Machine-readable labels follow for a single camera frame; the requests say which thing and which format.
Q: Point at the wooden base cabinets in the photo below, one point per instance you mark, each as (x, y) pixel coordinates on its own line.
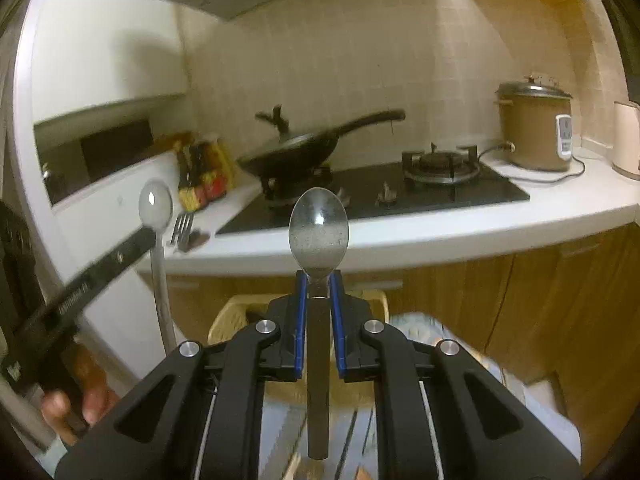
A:
(500, 300)

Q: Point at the black wok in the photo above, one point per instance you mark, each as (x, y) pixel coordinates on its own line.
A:
(295, 152)

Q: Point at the white tall cabinet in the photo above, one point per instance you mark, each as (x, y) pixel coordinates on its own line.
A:
(100, 50)

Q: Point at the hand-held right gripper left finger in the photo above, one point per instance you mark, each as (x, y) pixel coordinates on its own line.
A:
(301, 330)

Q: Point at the patterned light blue tablecloth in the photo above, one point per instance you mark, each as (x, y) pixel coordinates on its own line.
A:
(530, 405)

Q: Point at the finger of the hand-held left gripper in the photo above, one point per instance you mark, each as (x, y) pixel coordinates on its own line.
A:
(107, 272)

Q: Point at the person's left hand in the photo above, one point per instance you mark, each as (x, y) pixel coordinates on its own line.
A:
(97, 385)

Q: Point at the white electric kettle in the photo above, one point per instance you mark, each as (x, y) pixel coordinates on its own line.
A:
(627, 140)

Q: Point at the metal fork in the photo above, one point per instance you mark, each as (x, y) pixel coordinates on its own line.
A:
(182, 227)

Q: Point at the brown rice cooker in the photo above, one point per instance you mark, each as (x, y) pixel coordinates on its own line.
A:
(530, 125)

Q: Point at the metal spoon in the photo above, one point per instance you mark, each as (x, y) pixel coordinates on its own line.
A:
(318, 230)
(155, 202)

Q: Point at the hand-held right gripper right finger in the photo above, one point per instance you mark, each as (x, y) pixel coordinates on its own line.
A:
(339, 330)

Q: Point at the black gas stove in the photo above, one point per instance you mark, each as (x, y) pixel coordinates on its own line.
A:
(480, 190)

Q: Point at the yellow packet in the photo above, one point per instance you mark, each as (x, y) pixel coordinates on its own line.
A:
(228, 160)

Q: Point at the dark glass jar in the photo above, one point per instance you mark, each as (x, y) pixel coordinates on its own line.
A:
(207, 165)

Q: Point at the dark sauce bottle yellow label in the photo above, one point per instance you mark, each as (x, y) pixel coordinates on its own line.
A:
(189, 185)

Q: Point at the yellow plastic utensil basket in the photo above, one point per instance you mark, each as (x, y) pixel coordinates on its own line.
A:
(227, 320)

